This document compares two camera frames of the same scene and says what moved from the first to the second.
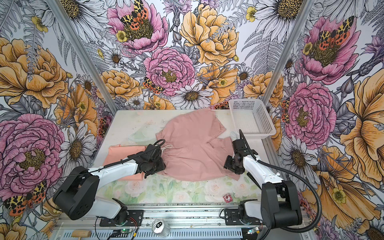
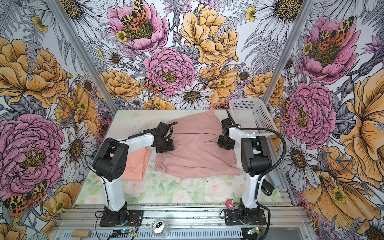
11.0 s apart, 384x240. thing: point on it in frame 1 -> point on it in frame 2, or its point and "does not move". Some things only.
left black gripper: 161,166 -> 169,148
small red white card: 227,198 -> 230,204
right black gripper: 229,164 -> 231,146
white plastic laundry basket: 252,118 does not move
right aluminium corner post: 289,49 does not move
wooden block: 81,233 does not move
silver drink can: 160,228 does not move
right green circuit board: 253,230 does not move
